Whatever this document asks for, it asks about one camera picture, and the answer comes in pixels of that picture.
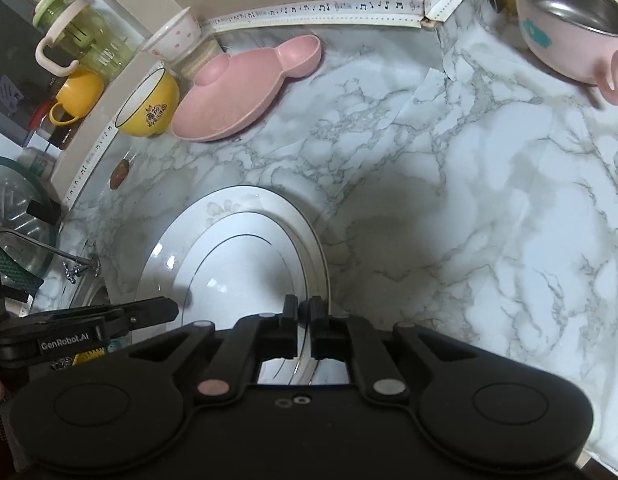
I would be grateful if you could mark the pink steel-lined bowl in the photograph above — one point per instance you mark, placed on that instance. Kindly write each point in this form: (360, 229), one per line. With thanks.
(564, 30)

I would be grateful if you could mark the glass pot lid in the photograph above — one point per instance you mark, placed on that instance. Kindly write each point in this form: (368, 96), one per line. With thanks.
(14, 215)

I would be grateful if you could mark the yellow mug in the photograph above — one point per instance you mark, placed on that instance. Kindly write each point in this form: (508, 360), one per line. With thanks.
(76, 95)

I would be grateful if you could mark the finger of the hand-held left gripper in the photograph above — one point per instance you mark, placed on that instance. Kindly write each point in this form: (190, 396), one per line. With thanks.
(139, 312)

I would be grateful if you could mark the pink mouse-shaped plate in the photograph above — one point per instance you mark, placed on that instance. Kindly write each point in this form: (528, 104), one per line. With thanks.
(239, 95)

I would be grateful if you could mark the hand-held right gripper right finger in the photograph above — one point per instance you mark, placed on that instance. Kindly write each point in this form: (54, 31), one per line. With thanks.
(315, 312)

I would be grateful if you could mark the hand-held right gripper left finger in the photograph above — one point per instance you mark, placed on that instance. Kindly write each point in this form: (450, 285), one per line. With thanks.
(289, 312)

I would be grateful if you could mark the beige tape roll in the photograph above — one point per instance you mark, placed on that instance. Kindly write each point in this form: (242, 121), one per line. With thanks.
(201, 55)

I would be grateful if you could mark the large white plate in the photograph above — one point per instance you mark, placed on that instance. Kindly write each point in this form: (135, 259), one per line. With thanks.
(229, 260)

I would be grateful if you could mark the white dotted cup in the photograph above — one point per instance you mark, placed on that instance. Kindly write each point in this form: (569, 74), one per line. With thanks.
(173, 34)

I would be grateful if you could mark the yellow bowl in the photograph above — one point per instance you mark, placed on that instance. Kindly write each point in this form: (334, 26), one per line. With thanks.
(146, 105)

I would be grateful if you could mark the metal faucet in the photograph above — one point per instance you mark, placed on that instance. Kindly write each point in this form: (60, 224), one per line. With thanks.
(64, 257)

